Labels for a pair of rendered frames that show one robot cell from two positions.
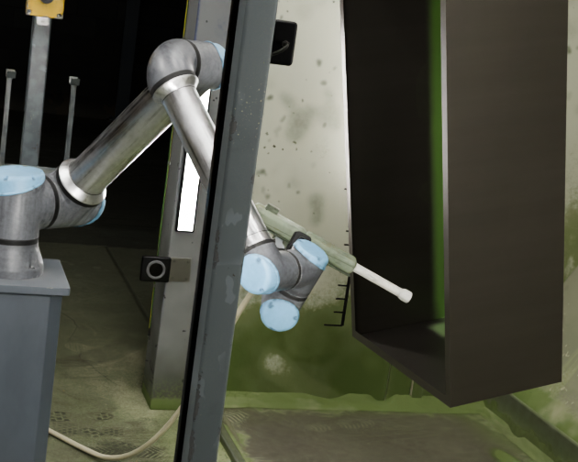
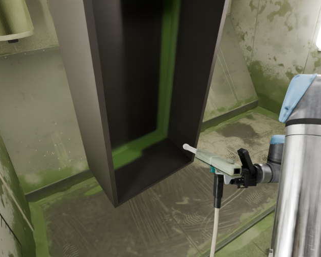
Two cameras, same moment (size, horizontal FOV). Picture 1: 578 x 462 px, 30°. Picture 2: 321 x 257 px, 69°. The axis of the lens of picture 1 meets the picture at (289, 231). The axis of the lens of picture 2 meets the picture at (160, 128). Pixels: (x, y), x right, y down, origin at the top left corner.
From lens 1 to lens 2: 3.22 m
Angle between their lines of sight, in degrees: 92
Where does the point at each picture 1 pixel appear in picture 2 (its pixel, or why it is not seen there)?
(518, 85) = (189, 26)
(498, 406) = (45, 194)
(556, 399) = (73, 164)
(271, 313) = not seen: hidden behind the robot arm
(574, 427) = not seen: hidden behind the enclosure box
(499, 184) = (190, 75)
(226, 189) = not seen: outside the picture
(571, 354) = (54, 151)
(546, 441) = (85, 176)
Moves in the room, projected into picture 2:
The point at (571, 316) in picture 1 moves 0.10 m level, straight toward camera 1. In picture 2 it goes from (31, 144) to (43, 143)
